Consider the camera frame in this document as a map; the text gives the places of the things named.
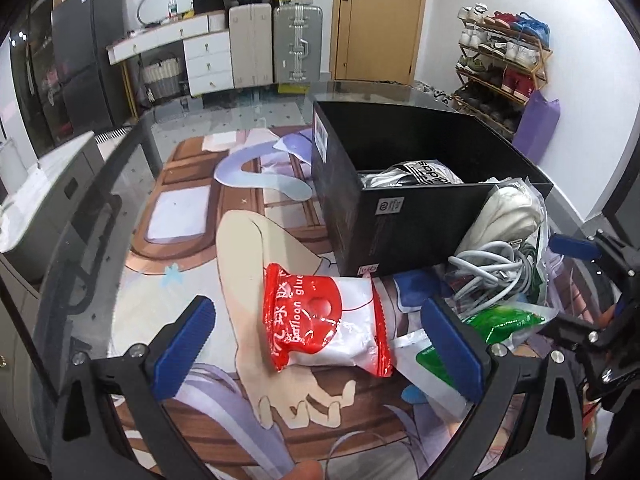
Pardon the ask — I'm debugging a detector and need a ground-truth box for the white black striped packet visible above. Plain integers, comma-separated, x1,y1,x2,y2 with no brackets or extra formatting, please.
357,160,466,190

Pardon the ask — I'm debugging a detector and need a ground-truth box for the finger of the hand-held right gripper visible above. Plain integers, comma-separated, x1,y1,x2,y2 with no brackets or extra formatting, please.
547,230,640,306
537,312,618,366

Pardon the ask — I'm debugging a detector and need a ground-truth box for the wooden door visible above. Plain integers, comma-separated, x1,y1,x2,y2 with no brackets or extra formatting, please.
330,0,430,85

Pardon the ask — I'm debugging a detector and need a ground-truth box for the white cable bundle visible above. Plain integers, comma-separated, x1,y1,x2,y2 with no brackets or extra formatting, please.
447,240,543,306

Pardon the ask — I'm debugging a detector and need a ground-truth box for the dark glass cabinet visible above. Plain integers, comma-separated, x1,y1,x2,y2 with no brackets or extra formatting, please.
10,0,57,156

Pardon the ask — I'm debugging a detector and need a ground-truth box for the beige suitcase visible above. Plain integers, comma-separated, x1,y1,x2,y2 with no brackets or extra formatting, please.
228,2,275,88

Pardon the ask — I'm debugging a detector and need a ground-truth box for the woven laundry basket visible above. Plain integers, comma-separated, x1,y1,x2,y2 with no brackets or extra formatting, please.
141,55,183,103

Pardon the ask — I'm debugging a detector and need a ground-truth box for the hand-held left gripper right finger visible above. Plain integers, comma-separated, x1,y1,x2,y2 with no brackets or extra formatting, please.
420,296,588,480

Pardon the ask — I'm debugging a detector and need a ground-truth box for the white grey low cabinet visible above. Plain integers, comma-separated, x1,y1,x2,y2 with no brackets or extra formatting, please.
0,130,108,286

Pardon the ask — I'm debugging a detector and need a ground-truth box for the white desk with drawers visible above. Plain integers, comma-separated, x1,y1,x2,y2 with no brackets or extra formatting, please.
106,12,236,97

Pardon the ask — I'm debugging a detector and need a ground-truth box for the purple bag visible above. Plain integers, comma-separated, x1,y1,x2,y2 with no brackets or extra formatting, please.
512,90,561,161

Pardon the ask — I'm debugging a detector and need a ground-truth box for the silver suitcase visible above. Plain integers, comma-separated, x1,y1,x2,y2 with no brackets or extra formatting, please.
272,4,324,85

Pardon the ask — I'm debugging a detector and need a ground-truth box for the red white plastic packet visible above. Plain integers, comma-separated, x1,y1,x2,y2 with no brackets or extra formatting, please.
262,262,396,378

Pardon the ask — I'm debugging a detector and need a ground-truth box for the black cardboard box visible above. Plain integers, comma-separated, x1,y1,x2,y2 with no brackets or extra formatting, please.
311,100,553,278

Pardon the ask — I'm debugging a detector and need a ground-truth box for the printed table mat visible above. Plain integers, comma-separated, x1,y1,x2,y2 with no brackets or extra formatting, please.
112,125,601,480

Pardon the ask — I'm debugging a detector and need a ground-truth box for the dark grey refrigerator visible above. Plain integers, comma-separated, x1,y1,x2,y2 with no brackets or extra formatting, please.
50,0,131,133

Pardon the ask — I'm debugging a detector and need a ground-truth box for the wooden shoe rack with shoes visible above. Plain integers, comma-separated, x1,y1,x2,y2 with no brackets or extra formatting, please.
452,5,553,136

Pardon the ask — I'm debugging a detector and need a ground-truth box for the cream cloth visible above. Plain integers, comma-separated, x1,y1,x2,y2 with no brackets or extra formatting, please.
457,177,548,261

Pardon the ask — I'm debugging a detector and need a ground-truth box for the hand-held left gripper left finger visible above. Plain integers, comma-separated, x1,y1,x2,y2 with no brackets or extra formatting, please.
52,296,221,480

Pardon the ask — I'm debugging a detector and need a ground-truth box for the green white plastic packet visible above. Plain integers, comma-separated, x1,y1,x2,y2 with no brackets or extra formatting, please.
395,305,558,411

